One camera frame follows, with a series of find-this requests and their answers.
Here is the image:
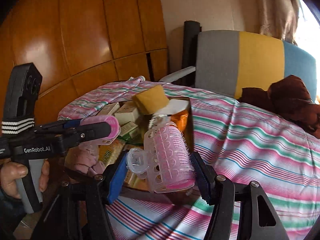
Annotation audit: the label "yellow sponge block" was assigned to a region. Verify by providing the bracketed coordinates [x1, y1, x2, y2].
[132, 85, 169, 115]

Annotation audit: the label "pale pink clip hair roller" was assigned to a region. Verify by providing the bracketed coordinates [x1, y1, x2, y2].
[126, 121, 195, 193]

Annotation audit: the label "cream tea box with barcode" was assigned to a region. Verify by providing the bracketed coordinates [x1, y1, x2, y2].
[97, 102, 120, 115]

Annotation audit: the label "cream tea box with print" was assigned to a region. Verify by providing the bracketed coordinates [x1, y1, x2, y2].
[114, 101, 140, 126]

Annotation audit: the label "left hand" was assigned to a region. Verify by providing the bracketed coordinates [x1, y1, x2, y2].
[0, 159, 50, 200]

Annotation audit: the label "pink rolled sock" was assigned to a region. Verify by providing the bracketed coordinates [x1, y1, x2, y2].
[69, 145, 105, 177]

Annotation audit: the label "yellow green packet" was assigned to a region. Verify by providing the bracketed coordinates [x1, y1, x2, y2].
[99, 139, 126, 166]

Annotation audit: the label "green tea box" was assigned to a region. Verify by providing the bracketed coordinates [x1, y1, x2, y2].
[118, 121, 139, 141]

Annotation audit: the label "gold metal tin tray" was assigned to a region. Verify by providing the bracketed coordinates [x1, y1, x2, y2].
[63, 96, 195, 205]

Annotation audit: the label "wooden wardrobe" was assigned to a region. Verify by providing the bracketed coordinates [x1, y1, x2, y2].
[1, 0, 169, 124]

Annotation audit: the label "orange translucent item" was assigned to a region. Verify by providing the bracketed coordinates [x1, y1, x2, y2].
[170, 109, 189, 132]

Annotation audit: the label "dark brown blanket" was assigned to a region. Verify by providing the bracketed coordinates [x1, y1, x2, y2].
[238, 75, 319, 139]

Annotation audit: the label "grey yellow blue chair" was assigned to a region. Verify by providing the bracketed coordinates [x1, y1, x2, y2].
[161, 30, 317, 100]

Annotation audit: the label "beige curtains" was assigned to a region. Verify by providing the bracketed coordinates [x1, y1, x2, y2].
[257, 0, 299, 44]

